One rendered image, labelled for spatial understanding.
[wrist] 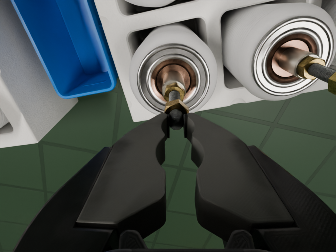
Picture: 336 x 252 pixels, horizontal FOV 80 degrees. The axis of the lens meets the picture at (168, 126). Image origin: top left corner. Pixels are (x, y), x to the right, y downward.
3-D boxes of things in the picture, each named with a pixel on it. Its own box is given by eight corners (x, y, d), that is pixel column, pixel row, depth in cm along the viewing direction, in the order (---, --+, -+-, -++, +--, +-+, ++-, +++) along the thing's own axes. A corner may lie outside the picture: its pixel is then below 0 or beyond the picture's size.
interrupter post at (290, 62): (292, 40, 19) (313, 46, 16) (306, 57, 20) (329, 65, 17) (271, 60, 20) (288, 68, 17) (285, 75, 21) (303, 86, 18)
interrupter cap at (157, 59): (208, 110, 23) (209, 113, 23) (142, 114, 23) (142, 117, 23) (210, 40, 19) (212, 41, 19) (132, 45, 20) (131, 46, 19)
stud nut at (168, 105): (193, 110, 15) (194, 116, 14) (177, 125, 16) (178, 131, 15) (173, 94, 14) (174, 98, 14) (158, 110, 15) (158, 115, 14)
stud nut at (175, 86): (188, 92, 18) (189, 96, 18) (175, 105, 19) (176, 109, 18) (172, 78, 18) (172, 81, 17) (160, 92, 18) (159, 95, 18)
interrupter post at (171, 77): (185, 90, 22) (187, 103, 19) (163, 92, 22) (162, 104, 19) (184, 68, 21) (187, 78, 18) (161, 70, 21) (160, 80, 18)
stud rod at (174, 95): (181, 86, 20) (187, 124, 13) (174, 93, 20) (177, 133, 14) (173, 79, 19) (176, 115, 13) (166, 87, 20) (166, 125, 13)
